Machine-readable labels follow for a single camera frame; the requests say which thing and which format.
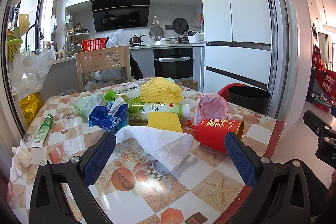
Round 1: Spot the green plastic basket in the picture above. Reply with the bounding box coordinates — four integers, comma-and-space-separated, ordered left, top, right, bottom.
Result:
7, 39, 23, 62

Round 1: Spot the black trash bin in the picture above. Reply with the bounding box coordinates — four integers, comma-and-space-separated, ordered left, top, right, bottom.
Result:
227, 86, 271, 115

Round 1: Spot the white plastic bag on counter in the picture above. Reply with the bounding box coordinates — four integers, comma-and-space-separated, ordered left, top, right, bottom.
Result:
106, 29, 129, 48

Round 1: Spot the black built-in oven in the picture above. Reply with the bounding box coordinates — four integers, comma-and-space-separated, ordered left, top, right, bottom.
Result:
153, 48, 193, 80

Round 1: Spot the yellow bowl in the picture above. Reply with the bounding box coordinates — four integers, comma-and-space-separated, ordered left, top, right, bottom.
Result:
19, 14, 30, 36

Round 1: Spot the grey round plate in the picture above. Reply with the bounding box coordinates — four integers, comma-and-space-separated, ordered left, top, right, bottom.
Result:
149, 26, 164, 41

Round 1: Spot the green toothpaste tube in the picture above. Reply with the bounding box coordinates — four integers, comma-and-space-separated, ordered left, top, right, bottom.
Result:
31, 114, 54, 148

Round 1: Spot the green snack bag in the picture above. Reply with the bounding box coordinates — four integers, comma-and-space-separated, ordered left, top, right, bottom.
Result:
104, 88, 140, 102

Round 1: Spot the brown cooking pot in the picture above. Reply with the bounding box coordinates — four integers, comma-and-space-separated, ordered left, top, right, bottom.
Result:
129, 35, 145, 47

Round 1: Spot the gold foil bag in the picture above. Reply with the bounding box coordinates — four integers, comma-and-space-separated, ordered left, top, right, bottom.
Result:
19, 92, 44, 125

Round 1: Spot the beige plastic chair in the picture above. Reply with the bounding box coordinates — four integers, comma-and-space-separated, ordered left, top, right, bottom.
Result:
75, 46, 131, 92

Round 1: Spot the red plastic basket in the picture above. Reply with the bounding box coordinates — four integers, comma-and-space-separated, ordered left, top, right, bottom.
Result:
81, 38, 106, 52

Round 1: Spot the green coconut water bottle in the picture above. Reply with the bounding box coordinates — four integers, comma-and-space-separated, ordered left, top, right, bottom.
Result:
128, 103, 190, 121

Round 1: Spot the crumpled white tissue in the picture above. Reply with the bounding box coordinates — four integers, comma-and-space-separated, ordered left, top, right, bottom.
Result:
9, 140, 32, 182

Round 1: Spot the clear plastic bag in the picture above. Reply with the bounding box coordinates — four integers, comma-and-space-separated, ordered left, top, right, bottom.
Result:
11, 49, 53, 100

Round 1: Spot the light green plastic bag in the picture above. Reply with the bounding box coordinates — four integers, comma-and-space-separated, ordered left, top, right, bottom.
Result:
73, 93, 105, 118

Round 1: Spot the cardboard box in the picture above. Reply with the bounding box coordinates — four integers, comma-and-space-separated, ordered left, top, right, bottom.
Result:
178, 80, 199, 90

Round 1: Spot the pink plastic bag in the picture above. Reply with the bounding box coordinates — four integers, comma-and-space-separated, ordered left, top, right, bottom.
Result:
193, 93, 229, 126

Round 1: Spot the black range hood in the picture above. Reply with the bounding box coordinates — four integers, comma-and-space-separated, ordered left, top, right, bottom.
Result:
91, 0, 151, 32

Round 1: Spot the white paper towel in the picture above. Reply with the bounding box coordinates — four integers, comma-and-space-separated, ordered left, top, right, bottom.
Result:
116, 126, 194, 172

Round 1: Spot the round baking pan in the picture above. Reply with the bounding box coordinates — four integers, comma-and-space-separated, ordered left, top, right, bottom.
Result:
173, 18, 189, 35

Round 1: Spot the yellow sponge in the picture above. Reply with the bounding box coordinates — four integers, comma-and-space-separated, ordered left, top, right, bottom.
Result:
147, 112, 183, 132

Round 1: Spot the white rice cooker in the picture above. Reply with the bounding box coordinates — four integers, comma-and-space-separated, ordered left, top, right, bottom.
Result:
188, 31, 205, 44

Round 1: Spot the red paper cup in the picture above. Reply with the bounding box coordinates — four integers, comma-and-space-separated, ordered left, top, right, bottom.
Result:
187, 119, 244, 153

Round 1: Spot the black kitchen faucet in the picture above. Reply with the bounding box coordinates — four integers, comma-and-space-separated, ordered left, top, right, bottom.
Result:
25, 24, 44, 52

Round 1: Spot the white refrigerator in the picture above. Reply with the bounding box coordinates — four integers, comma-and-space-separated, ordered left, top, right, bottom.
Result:
197, 0, 273, 94

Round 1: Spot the yellow foam fruit net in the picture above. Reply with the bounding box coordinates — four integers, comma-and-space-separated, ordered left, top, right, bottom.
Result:
139, 77, 184, 104

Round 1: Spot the blue plastic bag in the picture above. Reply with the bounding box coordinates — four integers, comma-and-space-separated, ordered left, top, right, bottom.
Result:
88, 104, 129, 132

